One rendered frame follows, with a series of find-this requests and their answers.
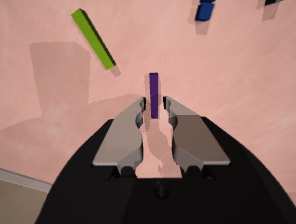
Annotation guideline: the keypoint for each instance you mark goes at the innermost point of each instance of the lime green rod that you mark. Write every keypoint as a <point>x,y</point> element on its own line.
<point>89,31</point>

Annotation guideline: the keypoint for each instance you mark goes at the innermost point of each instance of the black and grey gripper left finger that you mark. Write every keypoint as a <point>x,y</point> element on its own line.
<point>116,144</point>

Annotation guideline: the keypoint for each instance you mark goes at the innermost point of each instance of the purple rod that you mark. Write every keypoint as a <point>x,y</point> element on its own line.
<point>153,78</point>

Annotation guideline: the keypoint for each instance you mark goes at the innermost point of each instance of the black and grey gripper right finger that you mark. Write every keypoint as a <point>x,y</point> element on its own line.
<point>200,142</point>

